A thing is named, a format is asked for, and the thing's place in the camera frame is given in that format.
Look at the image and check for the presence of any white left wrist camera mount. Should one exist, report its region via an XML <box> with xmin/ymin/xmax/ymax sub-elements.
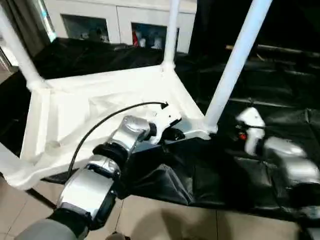
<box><xmin>149</xmin><ymin>102</ymin><xmax>184</xmax><ymax>146</ymax></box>

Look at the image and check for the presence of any white bottle blue print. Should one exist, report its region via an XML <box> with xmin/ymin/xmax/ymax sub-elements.
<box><xmin>152</xmin><ymin>36</ymin><xmax>163</xmax><ymax>50</ymax></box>

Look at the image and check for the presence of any silver metal bar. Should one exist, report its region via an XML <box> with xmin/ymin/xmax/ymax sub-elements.
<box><xmin>257</xmin><ymin>44</ymin><xmax>320</xmax><ymax>56</ymax></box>

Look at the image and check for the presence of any large black box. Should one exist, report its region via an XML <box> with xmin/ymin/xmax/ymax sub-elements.
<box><xmin>188</xmin><ymin>0</ymin><xmax>260</xmax><ymax>60</ymax></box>

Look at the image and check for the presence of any white plastic table top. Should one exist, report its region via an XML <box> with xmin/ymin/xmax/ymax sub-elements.
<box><xmin>0</xmin><ymin>63</ymin><xmax>219</xmax><ymax>192</ymax></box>

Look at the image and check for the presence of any black metal frame leg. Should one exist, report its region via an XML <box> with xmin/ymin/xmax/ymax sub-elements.
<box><xmin>26</xmin><ymin>189</ymin><xmax>58</xmax><ymax>209</ymax></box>

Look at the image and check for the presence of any grey curtain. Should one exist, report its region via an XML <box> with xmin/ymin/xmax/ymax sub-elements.
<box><xmin>7</xmin><ymin>0</ymin><xmax>51</xmax><ymax>55</ymax></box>

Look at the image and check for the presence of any white glass-door cabinet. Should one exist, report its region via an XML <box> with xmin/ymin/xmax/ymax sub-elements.
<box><xmin>44</xmin><ymin>0</ymin><xmax>197</xmax><ymax>54</ymax></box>

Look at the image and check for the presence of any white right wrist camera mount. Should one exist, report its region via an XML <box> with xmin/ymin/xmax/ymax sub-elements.
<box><xmin>236</xmin><ymin>106</ymin><xmax>266</xmax><ymax>156</ymax></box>

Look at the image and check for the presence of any white plastic table leg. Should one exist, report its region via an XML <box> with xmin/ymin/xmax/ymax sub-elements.
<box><xmin>0</xmin><ymin>4</ymin><xmax>48</xmax><ymax>91</ymax></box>
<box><xmin>0</xmin><ymin>143</ymin><xmax>35</xmax><ymax>191</ymax></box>
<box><xmin>204</xmin><ymin>0</ymin><xmax>274</xmax><ymax>135</ymax></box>
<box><xmin>161</xmin><ymin>0</ymin><xmax>181</xmax><ymax>71</ymax></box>

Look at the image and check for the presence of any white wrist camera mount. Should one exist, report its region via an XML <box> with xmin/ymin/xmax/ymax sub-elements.
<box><xmin>236</xmin><ymin>106</ymin><xmax>266</xmax><ymax>156</ymax></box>
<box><xmin>149</xmin><ymin>102</ymin><xmax>184</xmax><ymax>146</ymax></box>

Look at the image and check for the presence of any black work mat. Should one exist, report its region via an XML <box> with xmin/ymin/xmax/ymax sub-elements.
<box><xmin>0</xmin><ymin>37</ymin><xmax>320</xmax><ymax>226</ymax></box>

